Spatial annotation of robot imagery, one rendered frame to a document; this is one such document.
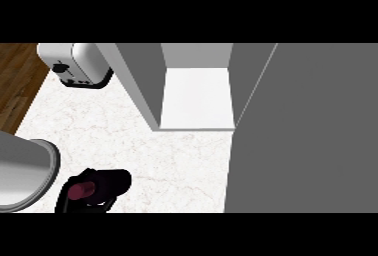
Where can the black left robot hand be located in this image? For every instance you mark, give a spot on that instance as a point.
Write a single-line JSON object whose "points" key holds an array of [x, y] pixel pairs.
{"points": [[63, 200]]}

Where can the dark wine bottle, maroon cap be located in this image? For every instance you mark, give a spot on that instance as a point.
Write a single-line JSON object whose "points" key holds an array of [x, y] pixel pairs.
{"points": [[112, 181]]}

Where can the white open cabinet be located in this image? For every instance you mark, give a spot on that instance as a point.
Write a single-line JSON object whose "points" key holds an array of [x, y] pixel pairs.
{"points": [[197, 100]]}

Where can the dark grey cabinet door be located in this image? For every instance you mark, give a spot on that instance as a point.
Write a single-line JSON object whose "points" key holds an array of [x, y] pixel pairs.
{"points": [[305, 133]]}

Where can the pale grey round appliance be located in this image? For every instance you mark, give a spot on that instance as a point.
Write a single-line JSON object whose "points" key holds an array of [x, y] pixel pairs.
{"points": [[23, 170]]}

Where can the white toaster with black base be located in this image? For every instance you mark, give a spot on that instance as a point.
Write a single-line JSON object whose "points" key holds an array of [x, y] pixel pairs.
{"points": [[82, 63]]}

